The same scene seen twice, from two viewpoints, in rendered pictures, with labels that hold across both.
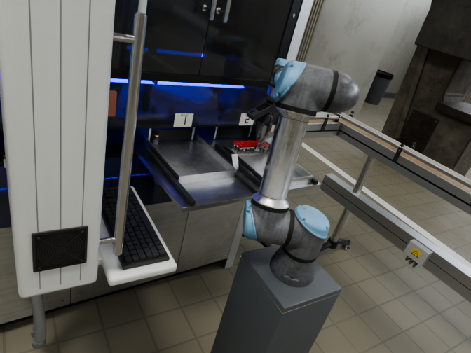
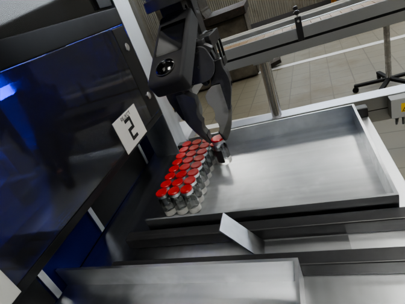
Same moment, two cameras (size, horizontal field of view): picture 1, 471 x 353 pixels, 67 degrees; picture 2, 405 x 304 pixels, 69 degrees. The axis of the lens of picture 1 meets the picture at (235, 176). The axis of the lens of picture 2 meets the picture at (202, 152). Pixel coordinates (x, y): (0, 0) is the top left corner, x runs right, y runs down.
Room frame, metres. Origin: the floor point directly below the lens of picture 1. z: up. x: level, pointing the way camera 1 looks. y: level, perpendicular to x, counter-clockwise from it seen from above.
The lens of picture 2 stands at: (1.13, 0.14, 1.18)
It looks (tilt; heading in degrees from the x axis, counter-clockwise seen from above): 27 degrees down; 335
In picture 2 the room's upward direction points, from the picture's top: 22 degrees counter-clockwise
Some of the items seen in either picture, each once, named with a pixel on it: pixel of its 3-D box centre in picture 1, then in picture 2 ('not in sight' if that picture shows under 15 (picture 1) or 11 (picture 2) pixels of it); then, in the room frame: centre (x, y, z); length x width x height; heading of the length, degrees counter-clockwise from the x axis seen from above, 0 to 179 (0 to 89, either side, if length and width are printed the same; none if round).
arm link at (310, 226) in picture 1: (305, 230); not in sight; (0.94, -0.25, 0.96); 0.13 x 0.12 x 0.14; 96
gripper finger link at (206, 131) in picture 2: (261, 130); (198, 112); (1.52, -0.06, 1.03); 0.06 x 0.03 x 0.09; 131
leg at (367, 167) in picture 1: (350, 203); (281, 130); (2.15, -0.80, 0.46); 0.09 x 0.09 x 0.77; 41
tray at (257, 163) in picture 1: (266, 162); (261, 164); (1.48, -0.12, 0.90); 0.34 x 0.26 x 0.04; 41
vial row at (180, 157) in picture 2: (247, 146); (179, 174); (1.60, -0.02, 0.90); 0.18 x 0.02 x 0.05; 131
